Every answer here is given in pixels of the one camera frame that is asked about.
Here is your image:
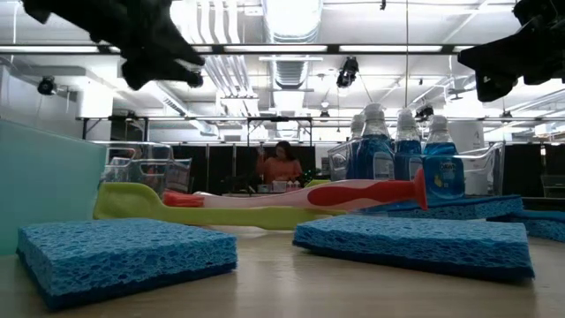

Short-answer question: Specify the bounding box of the person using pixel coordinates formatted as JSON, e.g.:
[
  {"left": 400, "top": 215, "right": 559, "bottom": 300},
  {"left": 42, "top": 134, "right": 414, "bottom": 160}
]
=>
[{"left": 255, "top": 140, "right": 305, "bottom": 186}]

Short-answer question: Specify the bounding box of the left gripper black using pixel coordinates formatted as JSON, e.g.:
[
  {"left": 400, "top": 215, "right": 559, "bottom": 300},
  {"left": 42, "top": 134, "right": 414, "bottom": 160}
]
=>
[{"left": 21, "top": 0, "right": 207, "bottom": 92}]

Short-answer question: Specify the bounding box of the thin hanging ceiling cable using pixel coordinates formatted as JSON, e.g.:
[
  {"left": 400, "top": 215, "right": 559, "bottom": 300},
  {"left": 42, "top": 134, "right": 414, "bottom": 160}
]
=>
[{"left": 403, "top": 0, "right": 411, "bottom": 111}]

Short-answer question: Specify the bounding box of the blue scrub sponge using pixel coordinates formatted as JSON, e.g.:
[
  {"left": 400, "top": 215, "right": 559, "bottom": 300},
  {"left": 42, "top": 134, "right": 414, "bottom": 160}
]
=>
[
  {"left": 352, "top": 194, "right": 525, "bottom": 221},
  {"left": 486, "top": 209, "right": 565, "bottom": 244},
  {"left": 291, "top": 214, "right": 536, "bottom": 284},
  {"left": 16, "top": 217, "right": 238, "bottom": 311}
]

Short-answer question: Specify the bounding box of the black framed overhead light bar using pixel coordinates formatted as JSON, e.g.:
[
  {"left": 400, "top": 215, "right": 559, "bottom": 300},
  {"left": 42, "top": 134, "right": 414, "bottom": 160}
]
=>
[{"left": 0, "top": 42, "right": 476, "bottom": 56}]

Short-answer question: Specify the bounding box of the green cutting mat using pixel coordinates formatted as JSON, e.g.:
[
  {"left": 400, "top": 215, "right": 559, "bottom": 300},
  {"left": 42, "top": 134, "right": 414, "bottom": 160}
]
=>
[{"left": 0, "top": 117, "right": 109, "bottom": 256}]

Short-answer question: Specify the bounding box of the red white toothbrush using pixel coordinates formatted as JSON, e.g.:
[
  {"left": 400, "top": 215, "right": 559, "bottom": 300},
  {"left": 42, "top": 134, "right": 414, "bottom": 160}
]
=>
[{"left": 162, "top": 169, "right": 429, "bottom": 212}]

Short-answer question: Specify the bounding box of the clear plastic bin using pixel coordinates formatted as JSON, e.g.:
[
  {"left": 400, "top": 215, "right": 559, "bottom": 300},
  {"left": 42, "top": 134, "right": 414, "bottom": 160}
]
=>
[
  {"left": 327, "top": 137, "right": 506, "bottom": 199},
  {"left": 90, "top": 140, "right": 192, "bottom": 200}
]

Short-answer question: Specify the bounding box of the silver ceiling air duct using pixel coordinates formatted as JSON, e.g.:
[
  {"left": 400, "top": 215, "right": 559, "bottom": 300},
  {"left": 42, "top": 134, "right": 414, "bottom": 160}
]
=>
[{"left": 262, "top": 0, "right": 326, "bottom": 92}]

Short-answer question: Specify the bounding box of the white cabinet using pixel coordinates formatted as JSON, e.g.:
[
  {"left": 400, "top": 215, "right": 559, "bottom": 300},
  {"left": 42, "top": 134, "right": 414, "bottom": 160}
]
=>
[{"left": 448, "top": 120, "right": 486, "bottom": 154}]

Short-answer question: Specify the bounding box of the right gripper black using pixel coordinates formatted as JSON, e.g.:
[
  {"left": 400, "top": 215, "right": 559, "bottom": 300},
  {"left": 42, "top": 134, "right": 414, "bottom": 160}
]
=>
[{"left": 457, "top": 0, "right": 565, "bottom": 103}]

